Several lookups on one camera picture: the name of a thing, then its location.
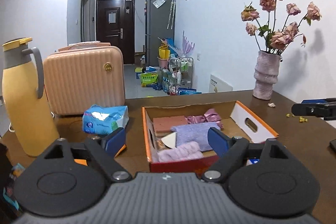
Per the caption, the purple towel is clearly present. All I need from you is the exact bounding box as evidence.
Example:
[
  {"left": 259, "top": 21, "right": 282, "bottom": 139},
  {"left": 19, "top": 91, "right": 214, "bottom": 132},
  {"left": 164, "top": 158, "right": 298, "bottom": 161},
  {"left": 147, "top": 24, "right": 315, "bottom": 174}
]
[{"left": 171, "top": 122, "right": 221, "bottom": 152}]

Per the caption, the lilac fuzzy headband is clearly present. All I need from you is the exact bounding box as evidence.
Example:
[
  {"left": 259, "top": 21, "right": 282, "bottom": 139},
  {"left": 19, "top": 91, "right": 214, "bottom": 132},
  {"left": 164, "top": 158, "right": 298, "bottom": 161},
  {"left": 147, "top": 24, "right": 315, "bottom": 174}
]
[{"left": 158, "top": 141, "right": 204, "bottom": 162}]

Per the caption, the pink satin bow scrunchie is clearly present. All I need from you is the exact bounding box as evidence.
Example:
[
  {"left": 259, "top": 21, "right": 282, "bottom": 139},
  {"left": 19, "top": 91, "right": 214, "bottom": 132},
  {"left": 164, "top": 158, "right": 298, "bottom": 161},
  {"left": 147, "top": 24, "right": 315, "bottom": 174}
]
[{"left": 185, "top": 109, "right": 223, "bottom": 129}]

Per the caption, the blue white book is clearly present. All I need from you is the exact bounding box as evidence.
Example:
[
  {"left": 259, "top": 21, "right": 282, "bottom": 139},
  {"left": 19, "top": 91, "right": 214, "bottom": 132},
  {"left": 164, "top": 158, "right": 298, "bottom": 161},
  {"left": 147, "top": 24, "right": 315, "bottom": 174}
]
[{"left": 246, "top": 159, "right": 259, "bottom": 166}]

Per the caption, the orange cardboard flap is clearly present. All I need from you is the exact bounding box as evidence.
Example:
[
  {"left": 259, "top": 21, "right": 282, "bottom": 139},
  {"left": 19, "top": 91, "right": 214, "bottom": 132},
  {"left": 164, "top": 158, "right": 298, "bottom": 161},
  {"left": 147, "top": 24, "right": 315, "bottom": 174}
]
[{"left": 71, "top": 143, "right": 126, "bottom": 166}]

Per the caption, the blue tissue pack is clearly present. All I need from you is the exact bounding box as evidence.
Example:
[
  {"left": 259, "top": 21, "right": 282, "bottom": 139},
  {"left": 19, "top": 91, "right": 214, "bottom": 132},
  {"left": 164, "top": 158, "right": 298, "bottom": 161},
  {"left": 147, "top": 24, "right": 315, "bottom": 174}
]
[{"left": 82, "top": 105, "right": 129, "bottom": 135}]

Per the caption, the orange red cardboard box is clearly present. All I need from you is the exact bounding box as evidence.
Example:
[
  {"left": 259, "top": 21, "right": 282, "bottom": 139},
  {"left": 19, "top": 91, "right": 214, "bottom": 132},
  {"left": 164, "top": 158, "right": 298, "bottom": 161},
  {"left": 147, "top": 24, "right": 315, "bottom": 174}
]
[{"left": 142, "top": 101, "right": 278, "bottom": 174}]

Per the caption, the white triangular card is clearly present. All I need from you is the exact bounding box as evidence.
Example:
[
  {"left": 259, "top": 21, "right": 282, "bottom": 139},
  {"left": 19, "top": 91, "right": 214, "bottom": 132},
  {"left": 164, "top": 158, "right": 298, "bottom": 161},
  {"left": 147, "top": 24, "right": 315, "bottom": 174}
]
[{"left": 161, "top": 132, "right": 177, "bottom": 149}]

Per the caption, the pink textured vase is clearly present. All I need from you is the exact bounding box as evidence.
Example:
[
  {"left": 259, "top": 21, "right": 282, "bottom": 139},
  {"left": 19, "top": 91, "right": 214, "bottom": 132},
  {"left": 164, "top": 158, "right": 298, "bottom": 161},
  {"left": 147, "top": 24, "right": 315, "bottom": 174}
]
[{"left": 253, "top": 51, "right": 281, "bottom": 101}]

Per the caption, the pink ribbed suitcase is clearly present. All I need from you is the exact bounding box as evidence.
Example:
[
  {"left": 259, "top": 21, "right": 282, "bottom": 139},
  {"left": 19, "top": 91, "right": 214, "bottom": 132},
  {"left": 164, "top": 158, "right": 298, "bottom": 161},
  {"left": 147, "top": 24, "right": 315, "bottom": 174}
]
[{"left": 43, "top": 43, "right": 125, "bottom": 116}]

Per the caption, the green product bag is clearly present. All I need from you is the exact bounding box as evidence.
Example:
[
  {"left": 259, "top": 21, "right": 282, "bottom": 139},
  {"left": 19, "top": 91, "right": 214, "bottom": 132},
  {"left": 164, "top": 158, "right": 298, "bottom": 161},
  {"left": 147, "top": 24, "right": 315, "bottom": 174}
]
[{"left": 140, "top": 72, "right": 158, "bottom": 88}]

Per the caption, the cluttered storage trolley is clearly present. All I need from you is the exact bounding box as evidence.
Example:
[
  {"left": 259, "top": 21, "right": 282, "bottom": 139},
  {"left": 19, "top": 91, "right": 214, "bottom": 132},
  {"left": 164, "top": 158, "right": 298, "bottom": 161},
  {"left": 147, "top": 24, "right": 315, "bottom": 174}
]
[{"left": 158, "top": 32, "right": 201, "bottom": 96}]

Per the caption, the dried pink flower bouquet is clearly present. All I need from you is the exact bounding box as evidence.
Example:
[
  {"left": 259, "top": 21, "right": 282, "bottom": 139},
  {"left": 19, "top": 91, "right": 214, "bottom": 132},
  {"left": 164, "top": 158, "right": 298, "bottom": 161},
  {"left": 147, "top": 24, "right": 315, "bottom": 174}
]
[{"left": 240, "top": 0, "right": 322, "bottom": 56}]

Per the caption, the dark brown entrance door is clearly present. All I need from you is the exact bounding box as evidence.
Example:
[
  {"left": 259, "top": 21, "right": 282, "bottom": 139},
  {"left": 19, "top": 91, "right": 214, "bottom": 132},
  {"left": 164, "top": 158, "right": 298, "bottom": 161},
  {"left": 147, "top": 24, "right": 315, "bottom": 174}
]
[{"left": 96, "top": 0, "right": 135, "bottom": 64}]

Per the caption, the grey refrigerator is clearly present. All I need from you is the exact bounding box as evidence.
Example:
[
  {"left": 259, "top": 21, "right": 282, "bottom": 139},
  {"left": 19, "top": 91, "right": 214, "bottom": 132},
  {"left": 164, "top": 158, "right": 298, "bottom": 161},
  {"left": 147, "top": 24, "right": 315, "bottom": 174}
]
[{"left": 145, "top": 0, "right": 174, "bottom": 67}]

